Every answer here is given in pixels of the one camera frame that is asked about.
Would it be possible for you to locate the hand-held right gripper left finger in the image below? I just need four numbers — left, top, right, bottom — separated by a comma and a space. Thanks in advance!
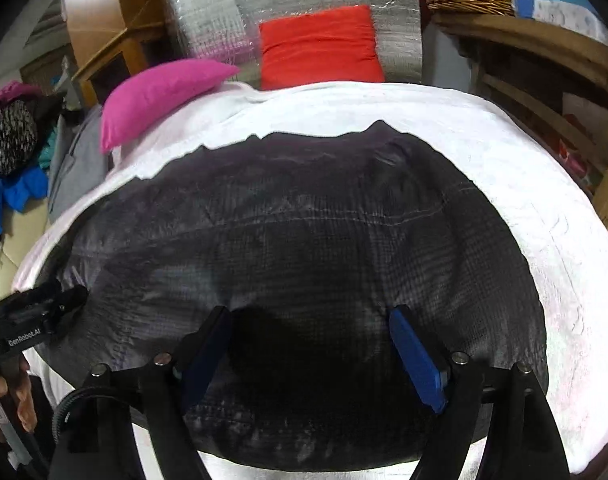
51, 305, 235, 480

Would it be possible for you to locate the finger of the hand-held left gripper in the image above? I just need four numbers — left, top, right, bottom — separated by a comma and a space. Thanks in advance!
41, 285, 89, 333
0, 279, 64, 311

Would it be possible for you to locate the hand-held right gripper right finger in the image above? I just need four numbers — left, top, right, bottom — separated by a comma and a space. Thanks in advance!
388, 305, 572, 480

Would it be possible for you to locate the black puffer jacket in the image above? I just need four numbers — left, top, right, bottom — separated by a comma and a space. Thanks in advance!
21, 120, 550, 473

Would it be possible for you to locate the person's left hand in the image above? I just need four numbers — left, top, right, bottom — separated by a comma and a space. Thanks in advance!
0, 360, 38, 433

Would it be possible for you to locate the beige sofa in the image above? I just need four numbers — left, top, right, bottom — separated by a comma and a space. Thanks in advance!
0, 210, 52, 296

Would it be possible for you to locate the blue jacket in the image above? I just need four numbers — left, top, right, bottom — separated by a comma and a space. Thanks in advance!
0, 165, 50, 236

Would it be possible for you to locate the grey garment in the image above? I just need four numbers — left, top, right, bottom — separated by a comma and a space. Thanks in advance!
48, 107, 115, 221

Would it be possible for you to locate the teal garment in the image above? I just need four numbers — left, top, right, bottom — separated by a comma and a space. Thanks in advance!
38, 130, 60, 171

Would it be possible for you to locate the black white dotted garment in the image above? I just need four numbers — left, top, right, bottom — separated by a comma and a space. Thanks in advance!
0, 100, 39, 178

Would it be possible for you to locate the magenta garment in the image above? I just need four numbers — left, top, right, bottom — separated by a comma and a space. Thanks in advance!
0, 82, 42, 121

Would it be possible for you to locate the white fluffy blanket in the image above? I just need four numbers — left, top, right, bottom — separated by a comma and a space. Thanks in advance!
14, 80, 608, 476

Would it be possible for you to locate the magenta pillow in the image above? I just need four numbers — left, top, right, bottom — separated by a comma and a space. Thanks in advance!
100, 58, 241, 153

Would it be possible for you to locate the wooden cabinet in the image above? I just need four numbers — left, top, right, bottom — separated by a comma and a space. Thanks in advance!
64, 0, 180, 106

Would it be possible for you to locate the silver foil insulation sheet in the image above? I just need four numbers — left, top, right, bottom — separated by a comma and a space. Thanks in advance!
166, 0, 425, 86

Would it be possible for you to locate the red pillow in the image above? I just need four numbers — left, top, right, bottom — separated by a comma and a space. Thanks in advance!
259, 5, 386, 92

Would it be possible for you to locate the wooden table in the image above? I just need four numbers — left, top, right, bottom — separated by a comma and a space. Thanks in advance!
429, 10, 608, 236

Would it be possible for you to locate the white patterned packet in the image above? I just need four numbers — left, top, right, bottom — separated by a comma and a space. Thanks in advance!
514, 0, 608, 41

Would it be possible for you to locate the black cable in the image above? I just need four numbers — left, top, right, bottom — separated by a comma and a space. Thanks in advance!
51, 387, 115, 446

